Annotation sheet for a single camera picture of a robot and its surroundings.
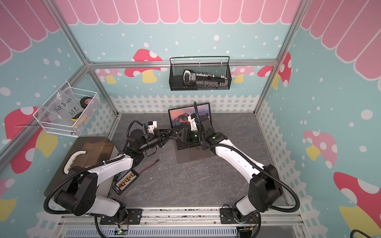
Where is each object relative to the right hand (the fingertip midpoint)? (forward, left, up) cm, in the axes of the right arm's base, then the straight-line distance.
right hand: (179, 134), depth 78 cm
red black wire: (-3, +16, -23) cm, 29 cm away
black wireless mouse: (0, +3, +1) cm, 3 cm away
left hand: (+1, +2, 0) cm, 3 cm away
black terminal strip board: (-17, +33, -22) cm, 43 cm away
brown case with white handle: (-9, +48, -2) cm, 49 cm away
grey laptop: (+24, +2, -12) cm, 27 cm away
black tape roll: (+15, +52, +11) cm, 55 cm away
